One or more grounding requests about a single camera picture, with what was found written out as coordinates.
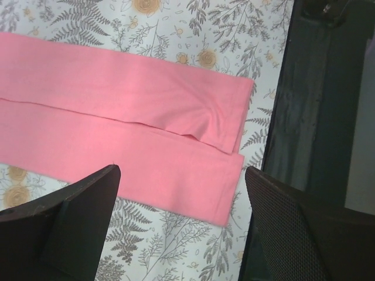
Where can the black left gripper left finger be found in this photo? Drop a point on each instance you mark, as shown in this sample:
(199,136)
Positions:
(60,236)

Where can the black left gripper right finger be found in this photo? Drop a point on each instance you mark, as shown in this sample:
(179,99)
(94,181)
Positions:
(304,238)

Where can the pink t shirt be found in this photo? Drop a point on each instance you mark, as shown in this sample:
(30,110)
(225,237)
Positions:
(174,130)

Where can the floral patterned table mat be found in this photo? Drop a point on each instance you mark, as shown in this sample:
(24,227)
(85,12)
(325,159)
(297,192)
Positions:
(242,38)

